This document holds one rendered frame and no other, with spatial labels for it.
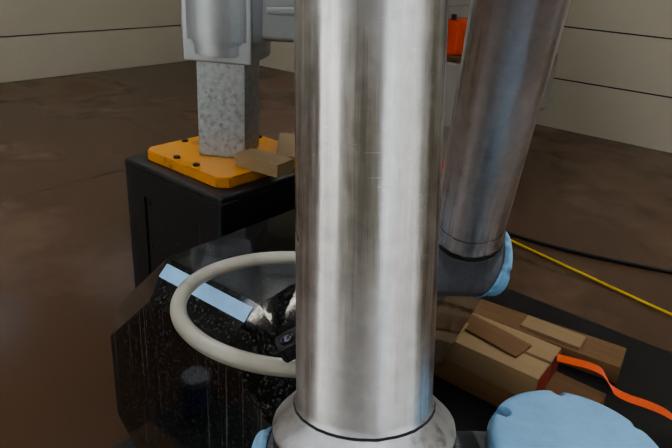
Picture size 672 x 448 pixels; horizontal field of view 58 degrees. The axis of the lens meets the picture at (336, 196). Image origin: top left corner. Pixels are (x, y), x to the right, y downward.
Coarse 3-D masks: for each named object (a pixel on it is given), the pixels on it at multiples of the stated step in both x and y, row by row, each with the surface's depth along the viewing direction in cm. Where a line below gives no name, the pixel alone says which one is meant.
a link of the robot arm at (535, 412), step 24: (504, 408) 52; (528, 408) 52; (552, 408) 52; (576, 408) 53; (600, 408) 53; (456, 432) 53; (480, 432) 53; (504, 432) 49; (528, 432) 49; (552, 432) 50; (576, 432) 50; (600, 432) 50; (624, 432) 50
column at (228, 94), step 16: (208, 64) 225; (224, 64) 224; (256, 64) 237; (208, 80) 228; (224, 80) 226; (240, 80) 225; (256, 80) 239; (208, 96) 230; (224, 96) 229; (240, 96) 228; (256, 96) 242; (208, 112) 232; (224, 112) 231; (240, 112) 230; (256, 112) 244; (208, 128) 235; (224, 128) 233; (240, 128) 232; (256, 128) 247; (208, 144) 237; (224, 144) 236; (240, 144) 235; (256, 144) 249
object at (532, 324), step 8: (528, 320) 264; (536, 320) 265; (528, 328) 259; (536, 328) 259; (544, 328) 259; (552, 328) 260; (560, 328) 260; (544, 336) 256; (552, 336) 254; (560, 336) 254; (568, 336) 255; (576, 336) 255; (584, 336) 255; (568, 344) 250; (576, 344) 250
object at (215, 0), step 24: (192, 0) 212; (216, 0) 209; (240, 0) 210; (264, 0) 215; (288, 0) 215; (192, 24) 215; (216, 24) 212; (240, 24) 213; (264, 24) 218; (288, 24) 218
